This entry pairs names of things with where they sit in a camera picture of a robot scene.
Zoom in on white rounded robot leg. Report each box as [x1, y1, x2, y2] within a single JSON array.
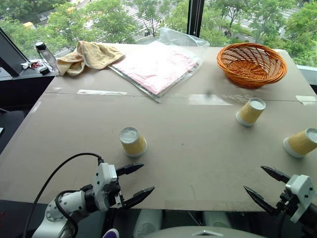
[[133, 209, 163, 238], [204, 211, 233, 228]]

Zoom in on black side desk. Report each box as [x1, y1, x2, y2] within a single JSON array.
[[0, 70, 56, 111]]

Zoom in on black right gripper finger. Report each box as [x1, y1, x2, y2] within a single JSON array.
[[243, 185, 277, 217], [260, 165, 291, 184]]

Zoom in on clear bottle with black cap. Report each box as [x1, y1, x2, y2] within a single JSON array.
[[35, 42, 60, 76]]

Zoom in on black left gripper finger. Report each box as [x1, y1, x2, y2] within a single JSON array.
[[115, 163, 145, 178], [123, 186, 156, 209]]

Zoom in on yellow ribbed paper cup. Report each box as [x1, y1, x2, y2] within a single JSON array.
[[119, 127, 148, 159], [283, 127, 317, 159], [235, 97, 266, 127]]

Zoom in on black window frame post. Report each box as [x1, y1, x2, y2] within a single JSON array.
[[187, 0, 205, 38]]

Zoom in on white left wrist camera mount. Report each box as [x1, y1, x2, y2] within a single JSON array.
[[92, 162, 118, 212]]

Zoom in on yellow towel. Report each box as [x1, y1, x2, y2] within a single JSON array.
[[56, 40, 126, 77]]

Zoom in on purple rounded object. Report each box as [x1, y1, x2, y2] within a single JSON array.
[[102, 228, 121, 238]]

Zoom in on black monitor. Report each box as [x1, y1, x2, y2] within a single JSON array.
[[0, 27, 31, 76]]

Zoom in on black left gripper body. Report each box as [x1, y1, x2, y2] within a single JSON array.
[[105, 169, 126, 209]]

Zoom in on small red and white items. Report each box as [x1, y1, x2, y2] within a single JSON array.
[[20, 60, 41, 70]]

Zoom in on orange woven basket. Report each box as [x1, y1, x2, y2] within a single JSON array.
[[216, 42, 288, 90]]

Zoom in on clear bag with pink sheets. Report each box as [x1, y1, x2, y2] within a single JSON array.
[[108, 27, 211, 104]]

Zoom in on clear tape strip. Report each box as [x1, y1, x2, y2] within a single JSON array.
[[295, 95, 317, 107], [77, 89, 128, 96]]

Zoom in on grey rounded robot body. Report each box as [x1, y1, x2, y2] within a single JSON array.
[[142, 225, 268, 238]]

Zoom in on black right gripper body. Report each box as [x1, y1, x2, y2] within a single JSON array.
[[273, 190, 298, 217]]

